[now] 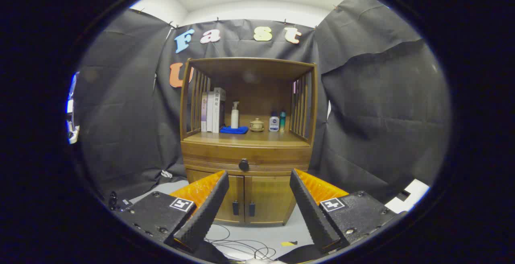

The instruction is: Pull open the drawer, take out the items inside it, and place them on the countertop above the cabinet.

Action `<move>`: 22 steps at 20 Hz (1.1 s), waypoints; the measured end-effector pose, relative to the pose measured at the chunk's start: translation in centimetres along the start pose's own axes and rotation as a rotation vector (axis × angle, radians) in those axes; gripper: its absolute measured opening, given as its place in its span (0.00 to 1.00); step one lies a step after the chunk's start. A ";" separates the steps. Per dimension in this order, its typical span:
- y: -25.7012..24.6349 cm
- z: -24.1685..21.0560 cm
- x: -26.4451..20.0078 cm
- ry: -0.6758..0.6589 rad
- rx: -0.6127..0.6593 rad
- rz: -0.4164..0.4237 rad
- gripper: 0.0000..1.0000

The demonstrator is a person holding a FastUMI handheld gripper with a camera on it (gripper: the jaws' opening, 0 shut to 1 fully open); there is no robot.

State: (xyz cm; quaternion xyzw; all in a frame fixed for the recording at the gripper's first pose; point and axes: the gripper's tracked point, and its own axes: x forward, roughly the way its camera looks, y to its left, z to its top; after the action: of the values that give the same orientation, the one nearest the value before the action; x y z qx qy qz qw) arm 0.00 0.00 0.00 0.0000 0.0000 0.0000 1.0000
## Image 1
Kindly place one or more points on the beige lidded tea cup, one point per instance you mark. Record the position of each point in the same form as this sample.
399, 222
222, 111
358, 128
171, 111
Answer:
256, 125

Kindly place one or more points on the black backdrop cloth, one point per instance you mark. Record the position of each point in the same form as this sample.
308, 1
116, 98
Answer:
120, 115

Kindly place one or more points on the wooden cabinet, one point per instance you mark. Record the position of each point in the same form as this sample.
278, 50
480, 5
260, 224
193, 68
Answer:
249, 67

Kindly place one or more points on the thin white book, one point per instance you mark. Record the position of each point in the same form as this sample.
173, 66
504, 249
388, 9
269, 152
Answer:
209, 113

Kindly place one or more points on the blue and white equipment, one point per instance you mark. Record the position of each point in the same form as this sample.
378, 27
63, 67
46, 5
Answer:
72, 134

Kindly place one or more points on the teal bottle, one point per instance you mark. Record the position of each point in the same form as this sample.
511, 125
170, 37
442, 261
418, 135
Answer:
282, 122

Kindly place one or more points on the wooden cabinet door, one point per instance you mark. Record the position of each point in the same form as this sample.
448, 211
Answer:
236, 189
269, 195

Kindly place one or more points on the blue folded cloth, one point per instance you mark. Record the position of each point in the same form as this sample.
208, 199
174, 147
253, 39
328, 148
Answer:
234, 130

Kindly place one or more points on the white lotion bottle blue label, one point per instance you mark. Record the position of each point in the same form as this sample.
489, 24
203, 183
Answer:
274, 123

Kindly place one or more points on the yellow floor tape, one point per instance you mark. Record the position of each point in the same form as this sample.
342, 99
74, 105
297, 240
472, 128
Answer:
289, 243

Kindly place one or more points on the wooden countertop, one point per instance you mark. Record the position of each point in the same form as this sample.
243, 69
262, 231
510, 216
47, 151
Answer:
257, 137

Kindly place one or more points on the white pump bottle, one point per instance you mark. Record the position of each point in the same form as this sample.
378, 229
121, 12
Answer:
234, 119

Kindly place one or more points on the thin purple book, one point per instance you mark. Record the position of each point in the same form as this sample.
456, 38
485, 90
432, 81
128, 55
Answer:
203, 113

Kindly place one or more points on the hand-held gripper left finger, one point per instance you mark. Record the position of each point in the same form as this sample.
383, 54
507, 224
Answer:
209, 211

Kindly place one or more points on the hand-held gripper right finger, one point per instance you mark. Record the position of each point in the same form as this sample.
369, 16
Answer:
312, 211

